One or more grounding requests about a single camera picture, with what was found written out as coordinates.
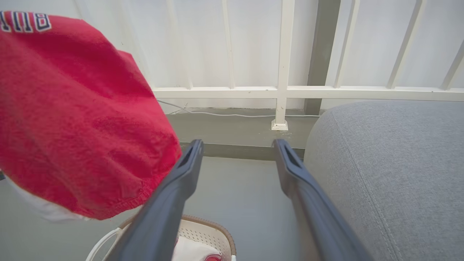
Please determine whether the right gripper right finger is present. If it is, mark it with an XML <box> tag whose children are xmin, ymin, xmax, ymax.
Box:
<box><xmin>274</xmin><ymin>139</ymin><xmax>374</xmax><ymax>261</ymax></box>

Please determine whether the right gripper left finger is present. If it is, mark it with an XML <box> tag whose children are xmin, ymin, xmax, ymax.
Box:
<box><xmin>105</xmin><ymin>139</ymin><xmax>204</xmax><ymax>261</ymax></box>

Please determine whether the red sweatshirt with white trim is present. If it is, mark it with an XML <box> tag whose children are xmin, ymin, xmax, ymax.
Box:
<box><xmin>0</xmin><ymin>11</ymin><xmax>182</xmax><ymax>222</ymax></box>

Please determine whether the cream perforated laundry basket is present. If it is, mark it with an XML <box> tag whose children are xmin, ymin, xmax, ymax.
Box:
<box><xmin>86</xmin><ymin>215</ymin><xmax>237</xmax><ymax>261</ymax></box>

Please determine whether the white garment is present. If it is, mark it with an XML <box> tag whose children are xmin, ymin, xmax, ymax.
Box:
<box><xmin>172</xmin><ymin>237</ymin><xmax>222</xmax><ymax>261</ymax></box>

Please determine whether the grey fabric sofa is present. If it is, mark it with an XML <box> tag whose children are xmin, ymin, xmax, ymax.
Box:
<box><xmin>304</xmin><ymin>101</ymin><xmax>464</xmax><ymax>261</ymax></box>

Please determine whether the white metal railing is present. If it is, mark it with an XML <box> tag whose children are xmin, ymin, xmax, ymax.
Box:
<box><xmin>72</xmin><ymin>0</ymin><xmax>464</xmax><ymax>131</ymax></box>

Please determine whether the thin white floor cable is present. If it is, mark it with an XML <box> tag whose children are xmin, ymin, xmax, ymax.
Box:
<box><xmin>157</xmin><ymin>100</ymin><xmax>321</xmax><ymax>119</ymax></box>

